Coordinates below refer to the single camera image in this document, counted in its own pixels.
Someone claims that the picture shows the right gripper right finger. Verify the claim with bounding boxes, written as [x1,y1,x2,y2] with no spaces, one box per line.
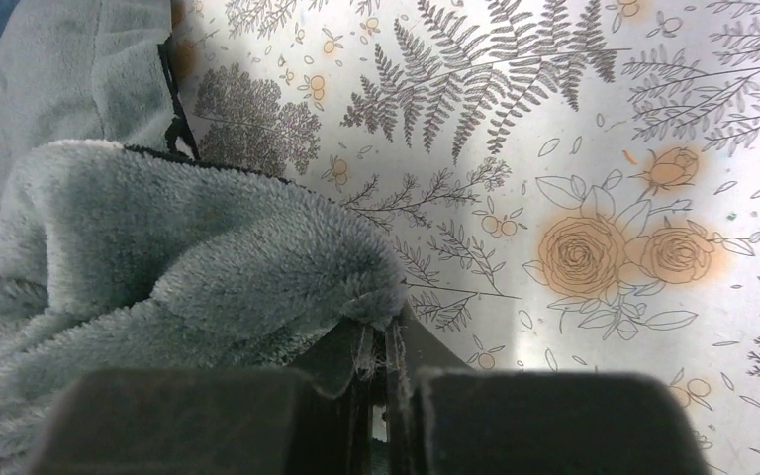
[389,308,709,474]

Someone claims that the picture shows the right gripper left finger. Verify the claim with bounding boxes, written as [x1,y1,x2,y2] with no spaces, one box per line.
[26,322,375,474]

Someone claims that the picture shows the zebra and grey pillowcase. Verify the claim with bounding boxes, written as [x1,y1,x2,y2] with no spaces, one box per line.
[0,1,406,474]

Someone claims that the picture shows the floral table cloth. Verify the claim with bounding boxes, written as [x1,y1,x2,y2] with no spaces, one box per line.
[173,1,760,474]

